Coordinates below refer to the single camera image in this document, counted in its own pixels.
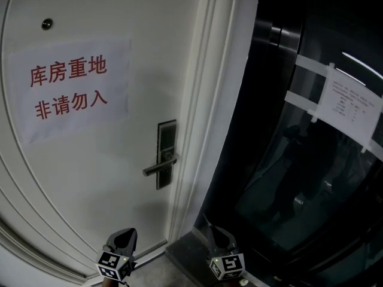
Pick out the white door frame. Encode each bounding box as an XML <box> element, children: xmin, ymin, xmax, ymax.
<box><xmin>166</xmin><ymin>0</ymin><xmax>262</xmax><ymax>246</ymax></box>

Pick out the person's left forearm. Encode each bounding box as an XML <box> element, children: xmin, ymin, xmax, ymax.
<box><xmin>102</xmin><ymin>276</ymin><xmax>124</xmax><ymax>287</ymax></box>

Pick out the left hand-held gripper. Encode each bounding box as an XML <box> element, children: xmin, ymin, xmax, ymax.
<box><xmin>95</xmin><ymin>227</ymin><xmax>139</xmax><ymax>282</ymax></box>

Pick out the white paper sign red print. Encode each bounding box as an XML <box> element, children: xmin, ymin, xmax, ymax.
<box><xmin>8</xmin><ymin>36</ymin><xmax>133</xmax><ymax>145</ymax></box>

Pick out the grey metal door handle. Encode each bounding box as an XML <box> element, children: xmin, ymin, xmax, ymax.
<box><xmin>142</xmin><ymin>151</ymin><xmax>181</xmax><ymax>178</ymax></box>

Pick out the dark metal door lock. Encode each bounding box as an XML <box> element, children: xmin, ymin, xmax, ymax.
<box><xmin>156</xmin><ymin>119</ymin><xmax>178</xmax><ymax>191</ymax></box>

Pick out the white paper notice small print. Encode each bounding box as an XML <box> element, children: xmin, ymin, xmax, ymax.
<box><xmin>316</xmin><ymin>66</ymin><xmax>383</xmax><ymax>149</ymax></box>

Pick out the dark glass door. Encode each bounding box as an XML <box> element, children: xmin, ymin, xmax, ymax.
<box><xmin>193</xmin><ymin>0</ymin><xmax>383</xmax><ymax>287</ymax></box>

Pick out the white tape strip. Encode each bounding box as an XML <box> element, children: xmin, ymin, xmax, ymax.
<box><xmin>284</xmin><ymin>90</ymin><xmax>323</xmax><ymax>111</ymax></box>
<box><xmin>360</xmin><ymin>138</ymin><xmax>383</xmax><ymax>155</ymax></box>
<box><xmin>305</xmin><ymin>108</ymin><xmax>321</xmax><ymax>124</ymax></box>
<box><xmin>294</xmin><ymin>54</ymin><xmax>336</xmax><ymax>78</ymax></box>

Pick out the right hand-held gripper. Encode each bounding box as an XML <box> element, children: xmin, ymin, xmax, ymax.
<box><xmin>206</xmin><ymin>224</ymin><xmax>246</xmax><ymax>281</ymax></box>

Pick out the black stone plinth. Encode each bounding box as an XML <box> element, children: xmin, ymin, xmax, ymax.
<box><xmin>165</xmin><ymin>230</ymin><xmax>214</xmax><ymax>283</ymax></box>

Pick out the white door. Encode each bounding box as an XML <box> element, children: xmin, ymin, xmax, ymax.
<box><xmin>0</xmin><ymin>0</ymin><xmax>217</xmax><ymax>282</ymax></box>

